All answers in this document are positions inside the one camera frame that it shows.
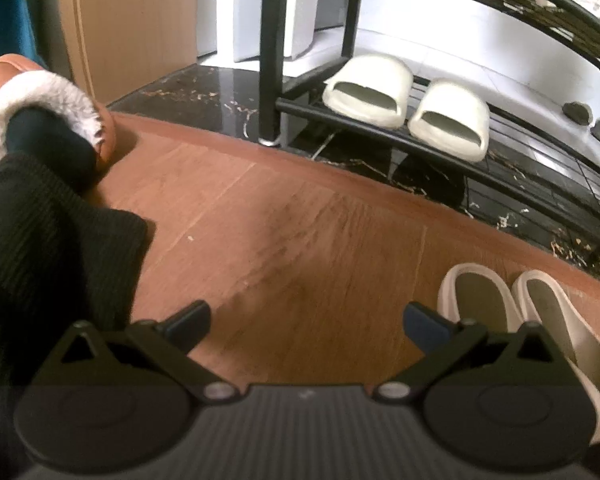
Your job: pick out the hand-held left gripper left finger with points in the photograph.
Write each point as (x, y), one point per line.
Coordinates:
(190, 322)

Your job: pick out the teal curtain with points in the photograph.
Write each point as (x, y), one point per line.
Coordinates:
(5, 20)

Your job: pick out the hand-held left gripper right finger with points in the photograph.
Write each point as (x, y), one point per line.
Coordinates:
(422, 327)

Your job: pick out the cream slide slipper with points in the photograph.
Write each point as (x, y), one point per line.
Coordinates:
(375, 72)
(455, 105)

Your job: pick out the white box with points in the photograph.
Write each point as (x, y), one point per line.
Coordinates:
(245, 10)

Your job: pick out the white slipper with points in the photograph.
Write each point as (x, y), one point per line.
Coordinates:
(570, 330)
(480, 295)

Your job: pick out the wooden door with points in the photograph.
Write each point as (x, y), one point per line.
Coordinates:
(130, 25)

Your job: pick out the black metal shoe rack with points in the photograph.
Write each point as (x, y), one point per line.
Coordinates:
(275, 60)

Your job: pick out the brown fur-lined slipper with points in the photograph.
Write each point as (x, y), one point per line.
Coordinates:
(55, 87)

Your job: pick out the person's left leg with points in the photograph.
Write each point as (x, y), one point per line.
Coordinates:
(40, 240)

